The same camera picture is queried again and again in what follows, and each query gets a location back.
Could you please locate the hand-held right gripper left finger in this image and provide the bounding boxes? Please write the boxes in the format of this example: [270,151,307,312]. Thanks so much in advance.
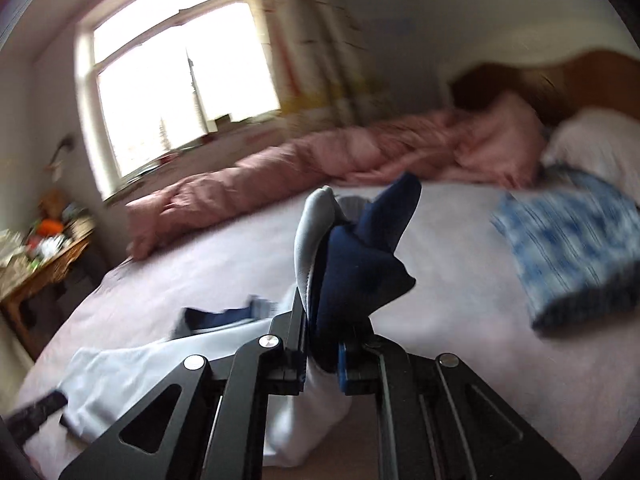
[59,287,308,480]

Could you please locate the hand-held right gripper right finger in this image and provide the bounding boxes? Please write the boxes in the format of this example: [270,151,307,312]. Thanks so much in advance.
[337,317,583,480]

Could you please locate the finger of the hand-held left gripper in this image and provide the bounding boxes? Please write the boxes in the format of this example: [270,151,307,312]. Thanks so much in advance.
[5,391,69,436]

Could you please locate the white and navy jacket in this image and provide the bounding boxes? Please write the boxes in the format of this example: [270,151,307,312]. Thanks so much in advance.
[59,172,423,468]

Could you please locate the folded blue plaid clothes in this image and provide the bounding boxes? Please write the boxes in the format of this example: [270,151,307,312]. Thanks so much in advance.
[490,162,640,331]

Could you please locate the carved wooden desk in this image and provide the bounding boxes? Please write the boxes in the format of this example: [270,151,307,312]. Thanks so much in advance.
[0,230,98,356]

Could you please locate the stack of papers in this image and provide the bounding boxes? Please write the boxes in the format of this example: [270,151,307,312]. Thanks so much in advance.
[0,230,26,271]

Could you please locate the pink quilt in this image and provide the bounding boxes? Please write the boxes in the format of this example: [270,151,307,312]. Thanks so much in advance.
[125,91,548,261]

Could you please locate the pink pillow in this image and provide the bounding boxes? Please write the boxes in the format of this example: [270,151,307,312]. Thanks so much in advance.
[542,107,640,206]

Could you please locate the white framed window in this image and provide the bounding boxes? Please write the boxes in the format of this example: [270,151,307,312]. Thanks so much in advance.
[75,0,281,196]

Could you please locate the tree print curtain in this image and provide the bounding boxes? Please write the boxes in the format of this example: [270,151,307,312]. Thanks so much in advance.
[242,0,396,126]

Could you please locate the wooden bed headboard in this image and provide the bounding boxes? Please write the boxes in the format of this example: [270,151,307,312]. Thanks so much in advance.
[440,47,640,128]

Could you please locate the pink wall lamp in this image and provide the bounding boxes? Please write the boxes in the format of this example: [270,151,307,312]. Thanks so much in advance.
[47,132,76,181]

